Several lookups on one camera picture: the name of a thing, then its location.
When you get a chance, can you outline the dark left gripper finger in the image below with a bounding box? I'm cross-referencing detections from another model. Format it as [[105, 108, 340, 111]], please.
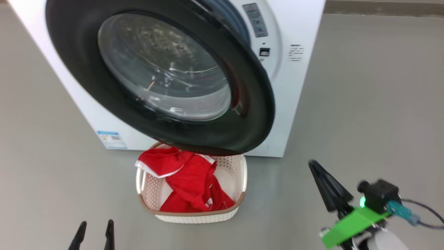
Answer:
[[104, 219, 115, 250], [67, 221, 87, 250]]

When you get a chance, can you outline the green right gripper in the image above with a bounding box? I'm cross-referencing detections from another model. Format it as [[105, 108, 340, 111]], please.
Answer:
[[308, 160, 391, 250]]

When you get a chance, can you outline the black round washer door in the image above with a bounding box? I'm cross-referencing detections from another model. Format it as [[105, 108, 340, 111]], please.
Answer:
[[45, 0, 276, 156]]

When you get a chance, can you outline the white front-load washing machine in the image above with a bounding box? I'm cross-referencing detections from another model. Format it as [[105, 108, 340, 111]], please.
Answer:
[[8, 0, 327, 158]]

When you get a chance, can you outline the white laundry basket brown rim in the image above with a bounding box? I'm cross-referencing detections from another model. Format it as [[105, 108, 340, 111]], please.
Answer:
[[136, 141, 248, 224]]

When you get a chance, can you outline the grey rubber door gasket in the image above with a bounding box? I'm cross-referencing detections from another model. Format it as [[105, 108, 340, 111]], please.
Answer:
[[204, 0, 251, 44]]

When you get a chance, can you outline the blue white energy sticker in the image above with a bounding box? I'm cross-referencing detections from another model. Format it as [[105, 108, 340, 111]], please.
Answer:
[[97, 131, 128, 150]]

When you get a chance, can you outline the grey warning label sticker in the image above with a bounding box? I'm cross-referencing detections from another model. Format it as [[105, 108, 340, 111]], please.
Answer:
[[242, 3, 268, 38]]

